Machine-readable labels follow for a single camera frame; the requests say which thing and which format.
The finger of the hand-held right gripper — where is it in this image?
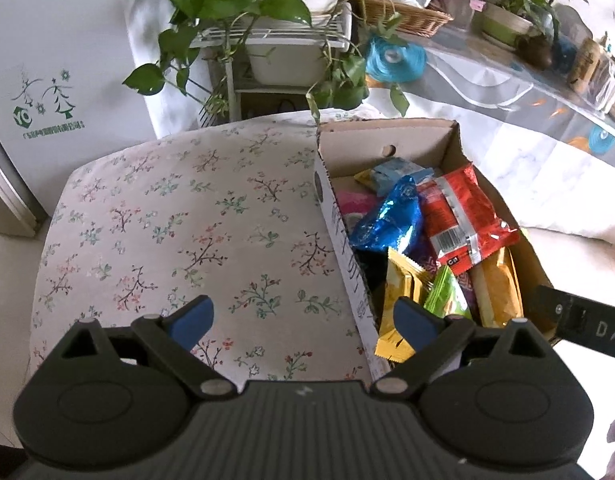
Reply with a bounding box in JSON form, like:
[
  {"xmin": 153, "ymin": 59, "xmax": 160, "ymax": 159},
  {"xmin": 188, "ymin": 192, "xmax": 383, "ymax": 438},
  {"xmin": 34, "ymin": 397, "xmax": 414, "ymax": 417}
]
[{"xmin": 532, "ymin": 285, "xmax": 571, "ymax": 340}]

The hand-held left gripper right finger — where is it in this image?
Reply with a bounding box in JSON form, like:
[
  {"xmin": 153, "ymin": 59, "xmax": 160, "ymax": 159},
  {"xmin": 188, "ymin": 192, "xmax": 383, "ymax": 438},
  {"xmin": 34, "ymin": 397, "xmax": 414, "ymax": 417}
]
[{"xmin": 370, "ymin": 296, "xmax": 553, "ymax": 397}]

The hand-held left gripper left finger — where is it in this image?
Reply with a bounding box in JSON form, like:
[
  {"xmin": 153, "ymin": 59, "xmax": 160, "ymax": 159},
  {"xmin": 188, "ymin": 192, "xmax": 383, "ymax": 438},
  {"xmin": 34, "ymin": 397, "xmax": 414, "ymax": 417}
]
[{"xmin": 57, "ymin": 295, "xmax": 235, "ymax": 401}]

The yellow packet with barcode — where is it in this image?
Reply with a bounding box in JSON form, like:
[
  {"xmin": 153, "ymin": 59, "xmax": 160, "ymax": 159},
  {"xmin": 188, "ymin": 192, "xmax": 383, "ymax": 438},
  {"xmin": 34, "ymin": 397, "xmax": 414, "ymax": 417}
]
[{"xmin": 376, "ymin": 247, "xmax": 434, "ymax": 362}]

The green snack packet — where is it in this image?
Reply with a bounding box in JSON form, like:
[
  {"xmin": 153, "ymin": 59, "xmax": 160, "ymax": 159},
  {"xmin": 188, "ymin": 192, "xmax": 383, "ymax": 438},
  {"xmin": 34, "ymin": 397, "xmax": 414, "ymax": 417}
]
[{"xmin": 423, "ymin": 265, "xmax": 474, "ymax": 322}]

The orange snack packet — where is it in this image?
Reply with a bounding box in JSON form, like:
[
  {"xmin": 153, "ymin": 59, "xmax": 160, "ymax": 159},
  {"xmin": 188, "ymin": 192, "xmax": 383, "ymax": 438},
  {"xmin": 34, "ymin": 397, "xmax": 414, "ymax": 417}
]
[{"xmin": 475, "ymin": 247, "xmax": 524, "ymax": 330}]

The purple snack packet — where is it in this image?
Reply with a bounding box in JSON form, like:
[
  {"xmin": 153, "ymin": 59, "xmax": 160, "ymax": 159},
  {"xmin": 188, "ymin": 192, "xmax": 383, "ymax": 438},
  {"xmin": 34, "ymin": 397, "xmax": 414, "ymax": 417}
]
[{"xmin": 410, "ymin": 237, "xmax": 481, "ymax": 321}]

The blue foil snack packet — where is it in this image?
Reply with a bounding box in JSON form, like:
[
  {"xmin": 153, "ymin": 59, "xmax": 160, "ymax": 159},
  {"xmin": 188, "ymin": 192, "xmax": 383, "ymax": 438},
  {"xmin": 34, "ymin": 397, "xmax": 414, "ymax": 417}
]
[{"xmin": 348, "ymin": 175, "xmax": 425, "ymax": 252}]

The red snack packet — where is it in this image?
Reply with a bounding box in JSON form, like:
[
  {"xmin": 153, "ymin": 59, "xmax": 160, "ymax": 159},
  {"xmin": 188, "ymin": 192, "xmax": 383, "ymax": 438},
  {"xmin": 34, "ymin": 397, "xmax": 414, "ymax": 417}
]
[{"xmin": 416, "ymin": 162, "xmax": 521, "ymax": 277}]

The magenta snack packet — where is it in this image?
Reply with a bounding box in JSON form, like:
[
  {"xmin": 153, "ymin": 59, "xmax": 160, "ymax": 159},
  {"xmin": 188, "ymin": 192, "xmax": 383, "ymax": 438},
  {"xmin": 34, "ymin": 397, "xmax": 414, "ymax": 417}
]
[{"xmin": 337, "ymin": 191, "xmax": 389, "ymax": 219}]

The yellow and light blue packet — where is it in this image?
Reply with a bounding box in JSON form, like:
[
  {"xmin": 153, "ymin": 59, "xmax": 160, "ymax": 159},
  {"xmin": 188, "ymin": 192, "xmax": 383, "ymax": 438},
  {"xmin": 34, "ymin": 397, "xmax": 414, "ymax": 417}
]
[{"xmin": 355, "ymin": 157, "xmax": 434, "ymax": 197}]

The cardboard box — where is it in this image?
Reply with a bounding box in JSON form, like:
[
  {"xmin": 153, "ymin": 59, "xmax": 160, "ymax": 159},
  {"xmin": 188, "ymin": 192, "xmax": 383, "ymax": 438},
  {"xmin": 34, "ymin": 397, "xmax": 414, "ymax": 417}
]
[{"xmin": 315, "ymin": 119, "xmax": 555, "ymax": 378}]

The floral tablecloth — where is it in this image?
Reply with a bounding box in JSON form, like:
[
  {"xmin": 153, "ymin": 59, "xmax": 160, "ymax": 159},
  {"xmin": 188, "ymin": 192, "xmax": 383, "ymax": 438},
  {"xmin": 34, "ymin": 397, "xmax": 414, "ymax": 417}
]
[{"xmin": 30, "ymin": 110, "xmax": 383, "ymax": 386}]

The table with clear cover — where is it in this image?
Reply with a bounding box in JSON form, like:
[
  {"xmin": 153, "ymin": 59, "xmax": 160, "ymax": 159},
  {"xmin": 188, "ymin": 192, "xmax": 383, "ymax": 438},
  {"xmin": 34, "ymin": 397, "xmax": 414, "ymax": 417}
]
[{"xmin": 367, "ymin": 35, "xmax": 615, "ymax": 242}]

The white metal plant stand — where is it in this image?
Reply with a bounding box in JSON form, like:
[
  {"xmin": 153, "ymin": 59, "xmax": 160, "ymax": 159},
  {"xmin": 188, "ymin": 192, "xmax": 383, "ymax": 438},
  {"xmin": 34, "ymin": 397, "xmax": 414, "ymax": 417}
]
[{"xmin": 190, "ymin": 2, "xmax": 356, "ymax": 124}]

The clear plastic container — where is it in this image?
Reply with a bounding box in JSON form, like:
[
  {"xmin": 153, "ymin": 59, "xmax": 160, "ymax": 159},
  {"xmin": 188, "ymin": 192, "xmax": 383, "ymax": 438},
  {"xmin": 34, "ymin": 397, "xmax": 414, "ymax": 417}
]
[{"xmin": 595, "ymin": 45, "xmax": 615, "ymax": 114}]

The woven brown jar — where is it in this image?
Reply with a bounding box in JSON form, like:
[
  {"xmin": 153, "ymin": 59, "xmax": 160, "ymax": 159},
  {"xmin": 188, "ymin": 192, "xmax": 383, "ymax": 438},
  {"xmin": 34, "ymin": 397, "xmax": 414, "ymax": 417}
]
[{"xmin": 567, "ymin": 37, "xmax": 603, "ymax": 94}]

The blue jar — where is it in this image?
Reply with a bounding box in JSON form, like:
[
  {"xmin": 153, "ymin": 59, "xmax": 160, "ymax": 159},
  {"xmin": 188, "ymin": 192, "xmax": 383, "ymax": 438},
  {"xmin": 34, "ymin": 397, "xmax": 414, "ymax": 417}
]
[{"xmin": 552, "ymin": 34, "xmax": 579, "ymax": 72}]

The brown plant pot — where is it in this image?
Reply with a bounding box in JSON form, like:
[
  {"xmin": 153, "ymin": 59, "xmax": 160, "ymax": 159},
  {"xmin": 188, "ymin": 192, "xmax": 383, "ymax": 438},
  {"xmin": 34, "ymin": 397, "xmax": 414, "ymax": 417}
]
[{"xmin": 516, "ymin": 34, "xmax": 555, "ymax": 70}]

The blue tape roll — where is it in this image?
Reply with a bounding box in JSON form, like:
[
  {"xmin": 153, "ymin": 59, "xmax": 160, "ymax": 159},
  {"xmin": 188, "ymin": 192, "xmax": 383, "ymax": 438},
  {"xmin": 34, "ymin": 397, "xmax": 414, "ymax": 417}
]
[{"xmin": 366, "ymin": 35, "xmax": 427, "ymax": 81}]

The white rectangular planter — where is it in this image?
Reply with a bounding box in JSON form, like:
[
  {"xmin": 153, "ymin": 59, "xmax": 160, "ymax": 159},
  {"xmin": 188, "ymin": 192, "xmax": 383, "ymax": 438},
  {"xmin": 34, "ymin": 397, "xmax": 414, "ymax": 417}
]
[{"xmin": 244, "ymin": 40, "xmax": 329, "ymax": 87}]

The green rimmed plant pot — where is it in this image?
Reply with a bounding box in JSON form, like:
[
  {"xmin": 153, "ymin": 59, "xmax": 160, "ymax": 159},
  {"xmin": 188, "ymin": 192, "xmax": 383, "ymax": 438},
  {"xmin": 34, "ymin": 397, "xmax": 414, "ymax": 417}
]
[{"xmin": 480, "ymin": 2, "xmax": 536, "ymax": 50}]

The white refrigerator with tree print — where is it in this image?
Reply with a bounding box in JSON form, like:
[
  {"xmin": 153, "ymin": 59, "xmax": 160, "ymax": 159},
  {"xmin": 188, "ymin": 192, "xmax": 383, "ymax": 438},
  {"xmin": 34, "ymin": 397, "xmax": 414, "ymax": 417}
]
[{"xmin": 0, "ymin": 0, "xmax": 159, "ymax": 239}]

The wicker basket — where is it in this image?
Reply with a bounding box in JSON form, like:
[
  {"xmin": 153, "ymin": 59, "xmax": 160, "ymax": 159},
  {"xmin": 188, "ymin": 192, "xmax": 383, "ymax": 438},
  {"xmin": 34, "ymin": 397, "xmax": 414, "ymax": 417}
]
[{"xmin": 357, "ymin": 0, "xmax": 454, "ymax": 39}]

